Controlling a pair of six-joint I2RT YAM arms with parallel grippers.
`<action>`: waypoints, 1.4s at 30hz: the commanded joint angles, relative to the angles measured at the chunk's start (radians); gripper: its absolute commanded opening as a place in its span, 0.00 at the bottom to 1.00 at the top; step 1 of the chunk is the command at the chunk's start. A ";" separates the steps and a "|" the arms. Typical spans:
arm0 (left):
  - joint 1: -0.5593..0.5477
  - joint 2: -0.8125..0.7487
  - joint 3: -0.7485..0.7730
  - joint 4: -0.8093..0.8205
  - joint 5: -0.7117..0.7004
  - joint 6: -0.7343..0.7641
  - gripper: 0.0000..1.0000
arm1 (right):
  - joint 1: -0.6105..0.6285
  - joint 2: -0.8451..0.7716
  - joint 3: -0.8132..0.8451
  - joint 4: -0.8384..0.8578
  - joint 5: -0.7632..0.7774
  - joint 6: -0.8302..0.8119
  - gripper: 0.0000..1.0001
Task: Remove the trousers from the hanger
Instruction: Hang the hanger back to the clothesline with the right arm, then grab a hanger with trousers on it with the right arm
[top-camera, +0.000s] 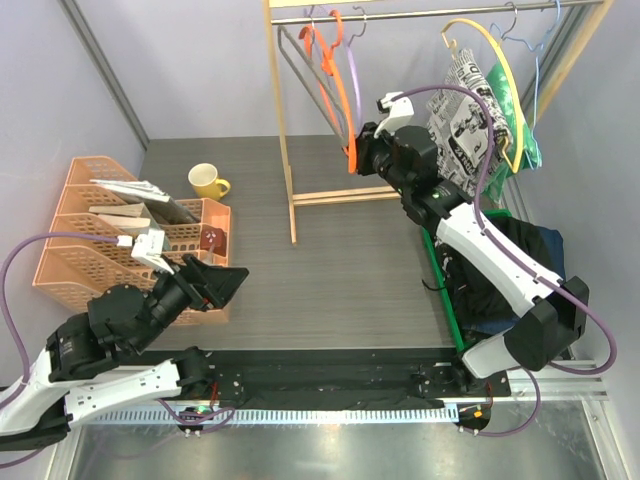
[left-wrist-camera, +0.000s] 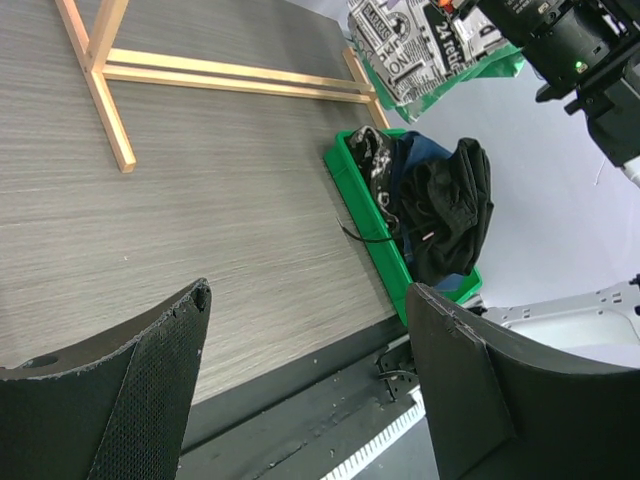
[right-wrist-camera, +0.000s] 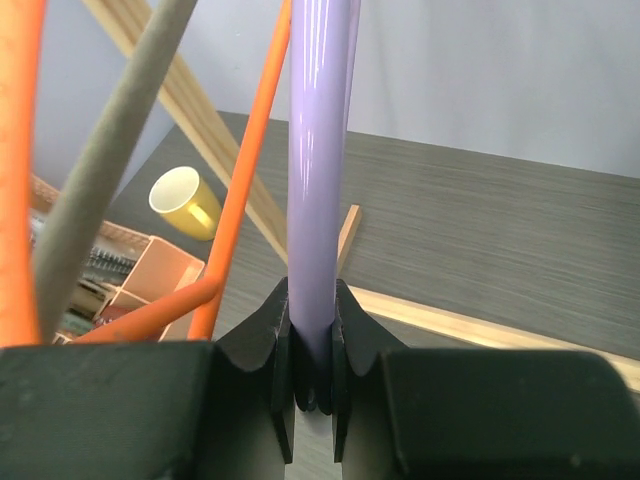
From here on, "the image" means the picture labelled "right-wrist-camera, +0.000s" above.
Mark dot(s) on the yellow mug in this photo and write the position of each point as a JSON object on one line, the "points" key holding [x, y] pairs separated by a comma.
{"points": [[184, 200]]}

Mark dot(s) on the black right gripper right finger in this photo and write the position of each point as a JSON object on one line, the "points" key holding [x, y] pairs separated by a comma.
{"points": [[416, 413]]}

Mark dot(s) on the wooden clothes rack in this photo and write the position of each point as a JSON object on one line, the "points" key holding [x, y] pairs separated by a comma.
{"points": [[204, 296]]}

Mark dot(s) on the orange file organizer rack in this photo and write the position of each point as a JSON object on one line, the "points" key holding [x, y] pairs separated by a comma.
{"points": [[44, 196]]}

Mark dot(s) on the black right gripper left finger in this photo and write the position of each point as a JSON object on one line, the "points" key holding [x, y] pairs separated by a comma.
{"points": [[167, 410]]}

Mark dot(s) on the papers in organizer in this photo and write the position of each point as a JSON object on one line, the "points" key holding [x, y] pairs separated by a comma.
{"points": [[105, 268]]}

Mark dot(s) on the orange compartment basket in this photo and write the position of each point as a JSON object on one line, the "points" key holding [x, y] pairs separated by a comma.
{"points": [[161, 269]]}

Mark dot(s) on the clear acrylic hanger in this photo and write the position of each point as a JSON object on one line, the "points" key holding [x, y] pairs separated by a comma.
{"points": [[77, 215]]}

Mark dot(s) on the purple plastic hanger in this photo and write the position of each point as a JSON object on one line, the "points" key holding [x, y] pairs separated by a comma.
{"points": [[322, 53]]}

